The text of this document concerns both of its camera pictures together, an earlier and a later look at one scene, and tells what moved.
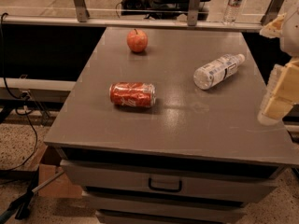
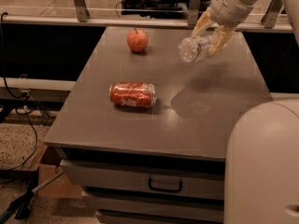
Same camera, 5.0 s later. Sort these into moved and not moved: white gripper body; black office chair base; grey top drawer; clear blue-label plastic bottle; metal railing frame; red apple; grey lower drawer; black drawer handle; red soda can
Moved: white gripper body; clear blue-label plastic bottle
Not moved: black office chair base; grey top drawer; metal railing frame; grey lower drawer; red soda can; red apple; black drawer handle
